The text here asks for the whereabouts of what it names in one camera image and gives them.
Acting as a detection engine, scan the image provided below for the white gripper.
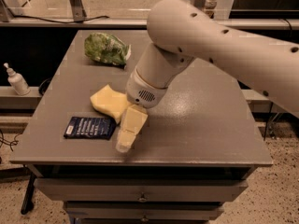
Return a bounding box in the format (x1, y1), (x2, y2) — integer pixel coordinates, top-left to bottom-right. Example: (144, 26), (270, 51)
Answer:
(116, 68), (167, 153)

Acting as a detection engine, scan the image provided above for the yellow wavy sponge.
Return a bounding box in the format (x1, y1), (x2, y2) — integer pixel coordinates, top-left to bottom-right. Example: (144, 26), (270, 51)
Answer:
(90, 85), (131, 124)

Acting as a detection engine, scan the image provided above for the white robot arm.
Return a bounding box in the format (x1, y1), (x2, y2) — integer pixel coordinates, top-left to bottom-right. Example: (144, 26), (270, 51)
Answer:
(116, 0), (299, 153)

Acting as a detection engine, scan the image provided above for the dark blue rxbar wrapper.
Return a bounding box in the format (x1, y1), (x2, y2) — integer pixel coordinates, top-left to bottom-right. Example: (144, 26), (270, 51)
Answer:
(64, 117), (117, 140)

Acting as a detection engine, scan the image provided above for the grey drawer cabinet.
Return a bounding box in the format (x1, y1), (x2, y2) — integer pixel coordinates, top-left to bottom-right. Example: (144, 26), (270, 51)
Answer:
(12, 32), (272, 224)

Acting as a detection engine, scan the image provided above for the green chip bag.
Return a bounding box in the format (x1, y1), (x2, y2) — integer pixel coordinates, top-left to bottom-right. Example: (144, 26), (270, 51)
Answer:
(84, 32), (131, 66)

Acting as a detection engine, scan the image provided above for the white pump bottle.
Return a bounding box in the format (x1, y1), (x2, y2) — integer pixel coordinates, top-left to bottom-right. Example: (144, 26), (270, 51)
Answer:
(4, 63), (30, 96)

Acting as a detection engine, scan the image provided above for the left metal bracket post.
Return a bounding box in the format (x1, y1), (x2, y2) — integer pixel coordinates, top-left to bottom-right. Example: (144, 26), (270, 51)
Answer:
(69, 0), (87, 22)

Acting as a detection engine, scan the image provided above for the black floor cable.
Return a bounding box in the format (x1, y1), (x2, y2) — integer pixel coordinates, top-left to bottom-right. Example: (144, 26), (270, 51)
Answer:
(0, 129), (21, 152)

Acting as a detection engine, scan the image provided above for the black cable on ledge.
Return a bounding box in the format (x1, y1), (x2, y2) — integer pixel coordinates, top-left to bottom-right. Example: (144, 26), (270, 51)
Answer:
(7, 7), (110, 25)

